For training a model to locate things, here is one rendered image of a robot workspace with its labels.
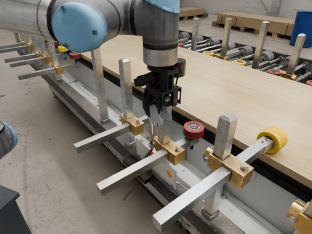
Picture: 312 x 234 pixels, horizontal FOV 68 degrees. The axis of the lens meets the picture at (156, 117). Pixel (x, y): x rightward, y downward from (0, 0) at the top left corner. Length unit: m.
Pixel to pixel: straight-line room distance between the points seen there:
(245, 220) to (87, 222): 1.08
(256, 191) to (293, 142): 0.22
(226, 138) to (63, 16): 0.46
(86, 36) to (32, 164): 1.93
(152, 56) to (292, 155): 0.57
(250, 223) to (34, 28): 0.92
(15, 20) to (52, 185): 1.63
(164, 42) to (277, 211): 0.71
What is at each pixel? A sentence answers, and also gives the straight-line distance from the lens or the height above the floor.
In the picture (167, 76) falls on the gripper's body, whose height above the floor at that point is 1.19.
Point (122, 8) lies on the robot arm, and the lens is 0.59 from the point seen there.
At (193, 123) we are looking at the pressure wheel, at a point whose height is 0.91.
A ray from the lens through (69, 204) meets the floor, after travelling 1.88.
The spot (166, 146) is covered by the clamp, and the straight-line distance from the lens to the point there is 0.86.
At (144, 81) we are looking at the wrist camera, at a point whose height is 1.15.
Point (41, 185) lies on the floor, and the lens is 2.09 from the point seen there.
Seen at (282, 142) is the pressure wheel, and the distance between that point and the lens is 0.84.
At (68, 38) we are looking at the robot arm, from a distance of 0.49.
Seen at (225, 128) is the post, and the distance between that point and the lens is 0.62.
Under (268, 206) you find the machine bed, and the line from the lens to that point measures 0.99.
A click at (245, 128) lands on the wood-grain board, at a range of 0.96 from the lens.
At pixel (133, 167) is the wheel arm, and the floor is 0.86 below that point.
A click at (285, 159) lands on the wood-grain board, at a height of 0.90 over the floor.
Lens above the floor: 1.41
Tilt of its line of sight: 32 degrees down
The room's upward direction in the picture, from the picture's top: straight up
